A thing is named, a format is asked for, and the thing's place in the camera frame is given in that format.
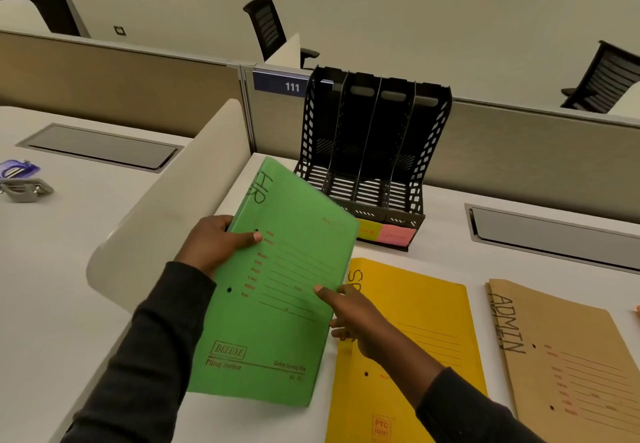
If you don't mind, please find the person's left hand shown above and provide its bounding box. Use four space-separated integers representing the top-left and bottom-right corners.
174 215 264 279

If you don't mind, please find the person's right hand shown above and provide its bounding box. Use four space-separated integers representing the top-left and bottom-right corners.
313 283 402 362

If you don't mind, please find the green file folder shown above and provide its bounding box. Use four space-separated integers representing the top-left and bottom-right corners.
187 156 361 407

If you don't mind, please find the person's left forearm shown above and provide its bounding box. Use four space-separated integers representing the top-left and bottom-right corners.
60 260 219 443

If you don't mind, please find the person's right forearm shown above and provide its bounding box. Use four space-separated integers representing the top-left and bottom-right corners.
367 337 547 443

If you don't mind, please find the white curved desk divider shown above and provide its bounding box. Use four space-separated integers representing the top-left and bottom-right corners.
85 98 252 314

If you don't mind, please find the yellow file folder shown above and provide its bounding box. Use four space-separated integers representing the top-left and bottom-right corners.
325 257 489 443

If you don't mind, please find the yellow-green sticky label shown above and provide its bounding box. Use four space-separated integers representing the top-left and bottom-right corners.
356 219 384 243

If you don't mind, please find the pink sticky label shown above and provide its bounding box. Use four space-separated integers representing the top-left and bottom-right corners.
377 224 417 248

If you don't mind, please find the black plastic file rack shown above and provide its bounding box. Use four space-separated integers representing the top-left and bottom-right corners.
293 65 454 251

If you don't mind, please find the blue number plate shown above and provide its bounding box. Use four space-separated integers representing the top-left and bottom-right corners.
252 70 334 97

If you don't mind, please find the beige partition panel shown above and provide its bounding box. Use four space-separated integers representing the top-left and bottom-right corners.
0 29 640 224

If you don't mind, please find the black office chair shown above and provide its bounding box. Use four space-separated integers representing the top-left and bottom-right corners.
243 0 321 70
559 40 640 114

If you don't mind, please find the brown file folder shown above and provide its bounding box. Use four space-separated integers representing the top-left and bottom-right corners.
485 278 640 443

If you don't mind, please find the purple plastic object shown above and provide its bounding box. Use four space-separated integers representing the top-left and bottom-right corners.
0 159 41 180

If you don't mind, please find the grey desk cable hatch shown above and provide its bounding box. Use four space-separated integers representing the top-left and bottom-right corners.
15 122 185 174
464 202 640 275

